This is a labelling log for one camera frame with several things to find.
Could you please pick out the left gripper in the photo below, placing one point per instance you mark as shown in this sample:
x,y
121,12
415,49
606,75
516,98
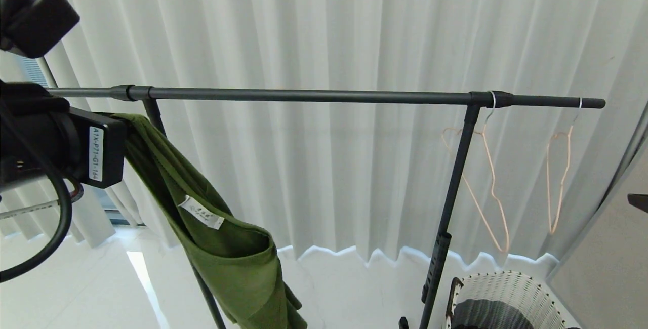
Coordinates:
x,y
114,152

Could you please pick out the green printed shirt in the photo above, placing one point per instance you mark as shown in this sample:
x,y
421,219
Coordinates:
x,y
228,268

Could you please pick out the pink clothes hanger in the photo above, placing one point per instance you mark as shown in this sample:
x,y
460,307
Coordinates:
x,y
569,162
492,177

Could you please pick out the black clothes rack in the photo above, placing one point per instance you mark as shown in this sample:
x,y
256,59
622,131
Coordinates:
x,y
304,95

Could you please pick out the white laundry basket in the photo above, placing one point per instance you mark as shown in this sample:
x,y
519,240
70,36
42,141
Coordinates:
x,y
511,286

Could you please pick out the window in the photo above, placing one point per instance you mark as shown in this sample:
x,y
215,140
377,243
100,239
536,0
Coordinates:
x,y
116,207

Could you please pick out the white curtain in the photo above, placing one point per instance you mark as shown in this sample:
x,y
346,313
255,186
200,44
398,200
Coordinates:
x,y
329,25
91,222

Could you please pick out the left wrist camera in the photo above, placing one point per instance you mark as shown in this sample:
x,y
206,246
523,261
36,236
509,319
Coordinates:
x,y
40,15

